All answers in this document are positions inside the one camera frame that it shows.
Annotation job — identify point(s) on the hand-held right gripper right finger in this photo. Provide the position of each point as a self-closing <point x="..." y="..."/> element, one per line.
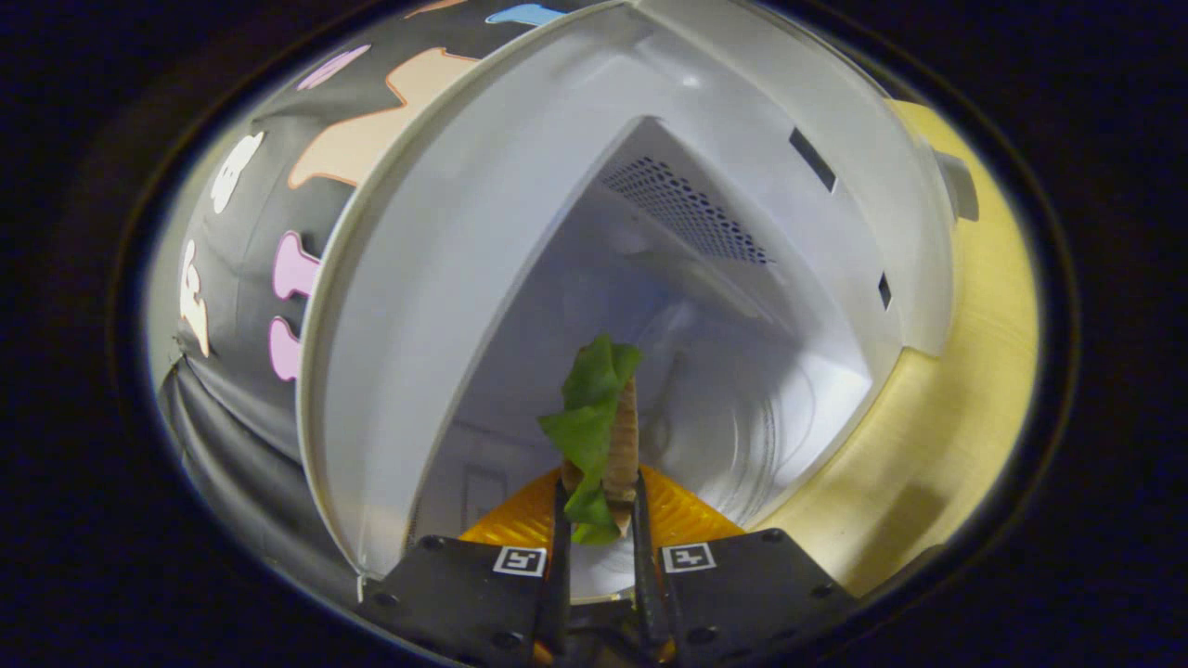
<point x="752" y="594"/>

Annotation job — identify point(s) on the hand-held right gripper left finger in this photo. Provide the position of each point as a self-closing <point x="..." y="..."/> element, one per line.
<point x="464" y="603"/>

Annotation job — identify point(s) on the green lettuce bread roll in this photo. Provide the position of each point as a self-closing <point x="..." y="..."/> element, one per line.
<point x="589" y="417"/>

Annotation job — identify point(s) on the white microwave oven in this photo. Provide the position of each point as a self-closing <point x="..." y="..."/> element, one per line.
<point x="464" y="232"/>

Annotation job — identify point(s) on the glass microwave turntable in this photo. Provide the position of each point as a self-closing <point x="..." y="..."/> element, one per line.
<point x="742" y="436"/>

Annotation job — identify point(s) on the black backdrop cloth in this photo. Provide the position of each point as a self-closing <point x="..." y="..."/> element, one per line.
<point x="260" y="278"/>

